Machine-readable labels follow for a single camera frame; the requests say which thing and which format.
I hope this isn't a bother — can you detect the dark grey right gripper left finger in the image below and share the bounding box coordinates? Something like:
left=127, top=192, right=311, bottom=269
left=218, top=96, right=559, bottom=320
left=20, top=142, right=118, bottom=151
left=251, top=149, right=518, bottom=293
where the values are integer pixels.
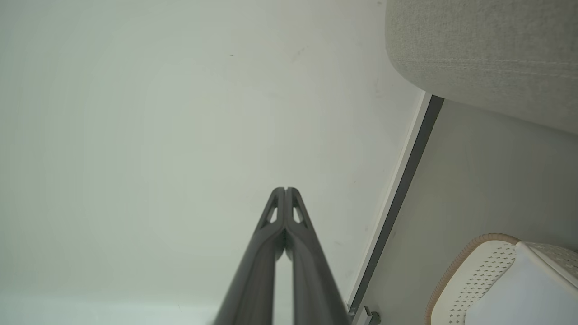
left=211, top=187, right=287, bottom=325

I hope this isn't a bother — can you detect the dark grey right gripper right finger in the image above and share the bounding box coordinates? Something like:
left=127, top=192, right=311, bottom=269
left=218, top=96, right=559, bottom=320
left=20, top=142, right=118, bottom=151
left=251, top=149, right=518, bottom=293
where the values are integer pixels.
left=285, top=187, right=354, bottom=325

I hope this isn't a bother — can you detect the grey fabric sofa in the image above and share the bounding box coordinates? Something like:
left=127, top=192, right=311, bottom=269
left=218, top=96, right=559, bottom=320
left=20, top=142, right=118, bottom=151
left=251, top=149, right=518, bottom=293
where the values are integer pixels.
left=385, top=0, right=578, bottom=136

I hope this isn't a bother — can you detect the white laundry basket brown rim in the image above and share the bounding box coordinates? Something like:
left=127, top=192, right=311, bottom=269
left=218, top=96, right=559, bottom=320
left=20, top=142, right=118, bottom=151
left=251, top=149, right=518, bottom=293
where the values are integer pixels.
left=424, top=233, right=578, bottom=325

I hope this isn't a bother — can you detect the grey metal frame with caster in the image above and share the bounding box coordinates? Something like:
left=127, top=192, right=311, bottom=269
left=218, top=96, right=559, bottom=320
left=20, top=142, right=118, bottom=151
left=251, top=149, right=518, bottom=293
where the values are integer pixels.
left=349, top=306, right=381, bottom=325

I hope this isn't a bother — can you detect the white and black baseboard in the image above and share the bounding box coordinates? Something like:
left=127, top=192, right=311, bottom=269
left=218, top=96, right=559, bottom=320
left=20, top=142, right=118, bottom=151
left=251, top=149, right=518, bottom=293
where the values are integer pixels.
left=345, top=92, right=445, bottom=325

